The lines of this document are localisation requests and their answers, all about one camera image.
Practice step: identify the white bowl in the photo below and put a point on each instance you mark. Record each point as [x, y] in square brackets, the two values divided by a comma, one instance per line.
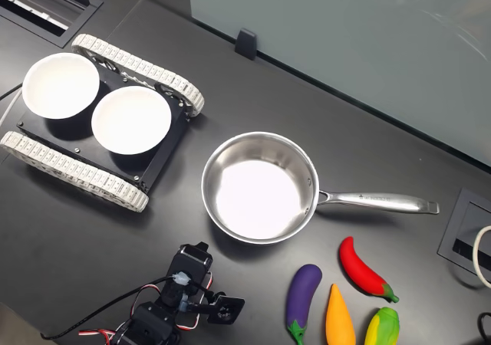
[130, 119]
[59, 84]

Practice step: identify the frosted glass partition panel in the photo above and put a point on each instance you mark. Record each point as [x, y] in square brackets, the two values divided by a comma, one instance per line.
[345, 34]

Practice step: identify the pale grey putty lump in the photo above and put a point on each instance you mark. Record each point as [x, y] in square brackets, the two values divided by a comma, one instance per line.
[185, 303]
[181, 278]

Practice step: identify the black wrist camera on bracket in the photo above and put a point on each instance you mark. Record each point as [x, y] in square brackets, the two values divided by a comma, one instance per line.
[226, 308]

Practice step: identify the yellow green toy corn cob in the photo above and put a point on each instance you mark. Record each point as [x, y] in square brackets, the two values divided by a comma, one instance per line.
[383, 326]

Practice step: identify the black partition clip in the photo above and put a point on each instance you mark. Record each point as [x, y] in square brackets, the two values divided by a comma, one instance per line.
[245, 44]

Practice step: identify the red toy chilli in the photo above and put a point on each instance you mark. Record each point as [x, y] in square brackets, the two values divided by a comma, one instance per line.
[360, 272]

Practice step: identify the purple toy aubergine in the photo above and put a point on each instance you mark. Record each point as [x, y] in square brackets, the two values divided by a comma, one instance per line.
[303, 287]

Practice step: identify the orange toy carrot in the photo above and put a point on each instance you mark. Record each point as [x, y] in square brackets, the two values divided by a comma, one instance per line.
[339, 318]

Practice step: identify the small white-tracked black vehicle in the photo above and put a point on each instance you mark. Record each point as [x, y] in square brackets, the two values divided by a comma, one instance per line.
[57, 161]

